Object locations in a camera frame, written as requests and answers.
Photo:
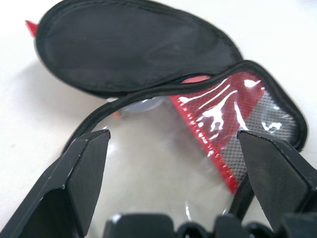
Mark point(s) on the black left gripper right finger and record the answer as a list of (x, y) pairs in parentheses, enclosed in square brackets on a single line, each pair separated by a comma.
[(275, 173)]

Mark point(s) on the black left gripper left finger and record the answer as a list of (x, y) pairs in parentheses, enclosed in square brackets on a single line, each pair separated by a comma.
[(62, 178)]

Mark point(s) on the red and black zip pouch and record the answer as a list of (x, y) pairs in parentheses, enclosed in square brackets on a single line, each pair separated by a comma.
[(111, 49)]

